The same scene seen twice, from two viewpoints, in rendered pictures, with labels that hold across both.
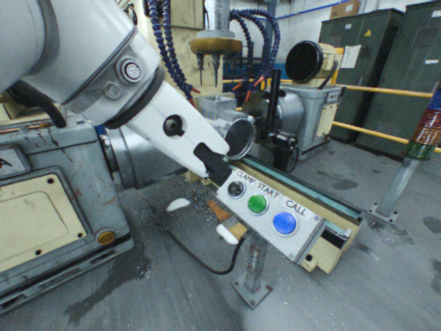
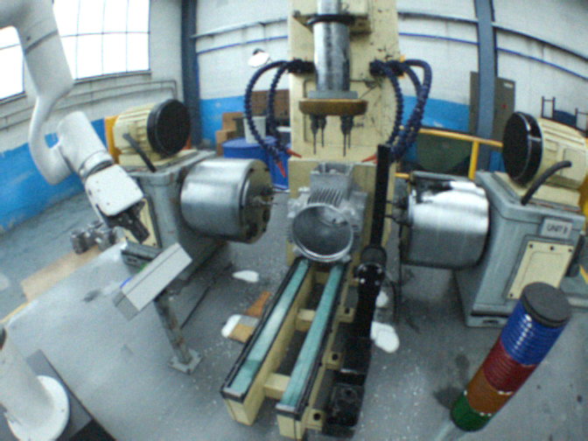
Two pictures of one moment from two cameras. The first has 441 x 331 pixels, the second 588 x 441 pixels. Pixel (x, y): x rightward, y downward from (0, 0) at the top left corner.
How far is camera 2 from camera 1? 61 cm
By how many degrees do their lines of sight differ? 49
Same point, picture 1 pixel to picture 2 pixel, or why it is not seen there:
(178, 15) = not seen: hidden behind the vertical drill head
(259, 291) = (182, 365)
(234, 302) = (169, 353)
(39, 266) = (142, 250)
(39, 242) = not seen: hidden behind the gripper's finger
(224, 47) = (313, 110)
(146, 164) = (195, 215)
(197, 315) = (153, 336)
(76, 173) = (157, 203)
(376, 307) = not seen: outside the picture
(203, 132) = (96, 199)
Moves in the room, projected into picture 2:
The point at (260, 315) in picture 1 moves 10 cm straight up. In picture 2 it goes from (166, 371) to (151, 345)
